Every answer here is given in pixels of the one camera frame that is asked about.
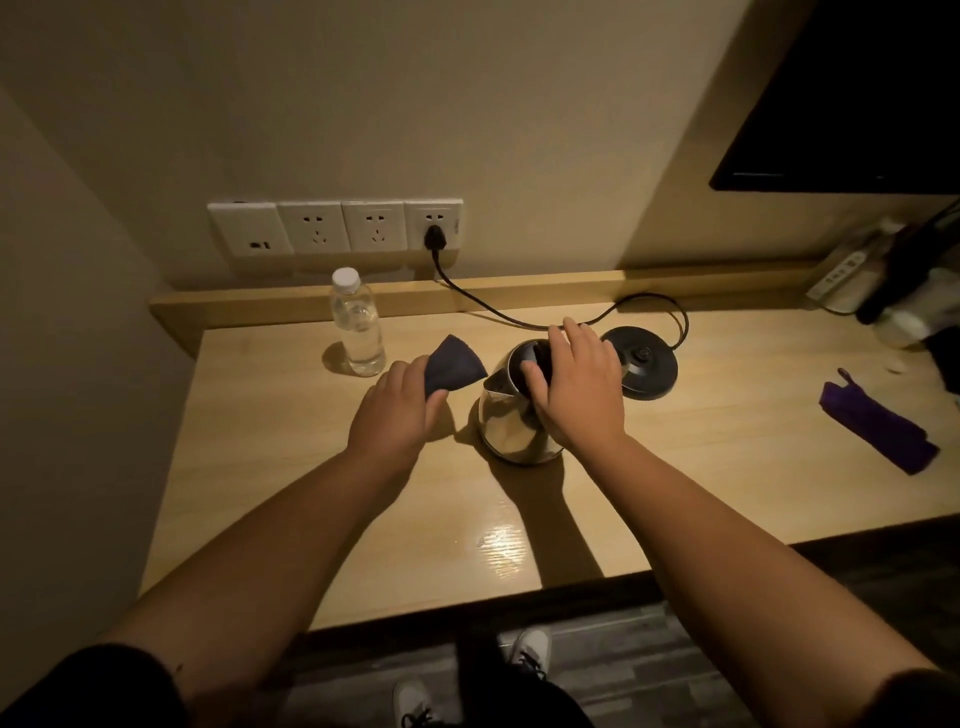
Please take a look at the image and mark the person's right hand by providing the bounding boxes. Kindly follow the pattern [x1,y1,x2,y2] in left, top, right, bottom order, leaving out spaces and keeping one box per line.
[521,316,628,459]

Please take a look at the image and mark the person's left hand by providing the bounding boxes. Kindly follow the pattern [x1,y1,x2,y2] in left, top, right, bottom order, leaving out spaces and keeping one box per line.
[346,357,451,471]

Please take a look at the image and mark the stainless steel electric kettle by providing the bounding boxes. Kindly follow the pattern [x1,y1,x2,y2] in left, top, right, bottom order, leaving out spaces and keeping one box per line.
[477,338,573,467]

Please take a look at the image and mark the dark blue cloth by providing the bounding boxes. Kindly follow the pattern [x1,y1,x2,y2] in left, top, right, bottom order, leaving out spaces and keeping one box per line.
[423,334,489,399]

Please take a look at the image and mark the person's left forearm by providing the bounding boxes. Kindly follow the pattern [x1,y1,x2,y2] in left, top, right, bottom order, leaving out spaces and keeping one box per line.
[97,442,421,728]

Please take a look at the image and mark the person's right forearm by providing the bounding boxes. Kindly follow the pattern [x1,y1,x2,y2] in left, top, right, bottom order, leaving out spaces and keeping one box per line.
[576,435,939,728]

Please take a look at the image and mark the wooden desk back ledge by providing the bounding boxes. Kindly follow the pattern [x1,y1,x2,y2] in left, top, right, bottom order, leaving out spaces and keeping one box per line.
[148,259,822,360]

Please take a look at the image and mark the black round kettle base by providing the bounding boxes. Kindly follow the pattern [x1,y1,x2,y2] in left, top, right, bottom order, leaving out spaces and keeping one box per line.
[602,325,681,402]

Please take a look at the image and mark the clear plastic water bottle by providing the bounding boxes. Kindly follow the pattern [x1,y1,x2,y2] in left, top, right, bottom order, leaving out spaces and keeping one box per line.
[329,267,388,378]

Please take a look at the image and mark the white right shoe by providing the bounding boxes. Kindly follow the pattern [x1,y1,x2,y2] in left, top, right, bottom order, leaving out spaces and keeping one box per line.
[508,627,554,682]

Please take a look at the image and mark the white shoe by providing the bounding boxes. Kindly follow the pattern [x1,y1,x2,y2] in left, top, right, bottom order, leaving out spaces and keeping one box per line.
[392,678,438,728]
[508,627,554,682]

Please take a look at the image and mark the black trousers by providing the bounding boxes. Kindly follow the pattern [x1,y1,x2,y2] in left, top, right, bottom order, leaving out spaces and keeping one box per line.
[420,633,597,728]

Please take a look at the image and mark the white left shoe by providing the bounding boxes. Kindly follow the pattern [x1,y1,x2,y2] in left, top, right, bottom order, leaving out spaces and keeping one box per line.
[392,678,438,728]

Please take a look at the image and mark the white power strip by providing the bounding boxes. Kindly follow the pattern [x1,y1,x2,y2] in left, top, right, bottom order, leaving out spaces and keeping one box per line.
[804,225,882,315]

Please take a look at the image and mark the purple folded cloth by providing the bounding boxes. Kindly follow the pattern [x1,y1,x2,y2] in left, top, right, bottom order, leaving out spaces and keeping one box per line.
[818,366,941,477]

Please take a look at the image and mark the black hair dryer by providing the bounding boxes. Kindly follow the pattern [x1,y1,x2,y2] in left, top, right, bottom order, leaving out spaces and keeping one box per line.
[855,198,960,327]

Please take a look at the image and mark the black left sleeve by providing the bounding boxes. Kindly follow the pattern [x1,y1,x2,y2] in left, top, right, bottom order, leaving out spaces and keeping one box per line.
[0,643,190,728]

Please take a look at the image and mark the black sleeve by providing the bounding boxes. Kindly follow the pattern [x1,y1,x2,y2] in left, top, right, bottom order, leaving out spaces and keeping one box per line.
[855,667,960,728]
[0,643,190,728]

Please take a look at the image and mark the black right sleeve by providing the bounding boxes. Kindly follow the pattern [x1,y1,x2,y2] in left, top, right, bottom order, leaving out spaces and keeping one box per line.
[855,667,960,728]

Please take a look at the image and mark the black power cable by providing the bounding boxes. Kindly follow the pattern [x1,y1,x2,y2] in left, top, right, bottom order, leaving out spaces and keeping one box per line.
[429,247,690,352]

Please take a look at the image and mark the white wall socket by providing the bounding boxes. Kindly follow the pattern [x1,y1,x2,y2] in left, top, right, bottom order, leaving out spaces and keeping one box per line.
[276,200,351,256]
[340,199,411,255]
[402,198,465,252]

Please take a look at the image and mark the white wall switch plate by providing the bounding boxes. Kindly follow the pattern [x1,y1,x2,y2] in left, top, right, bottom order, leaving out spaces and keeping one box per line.
[207,199,294,259]

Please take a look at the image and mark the black wall television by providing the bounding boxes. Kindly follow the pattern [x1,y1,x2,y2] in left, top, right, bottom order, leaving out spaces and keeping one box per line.
[708,0,960,197]

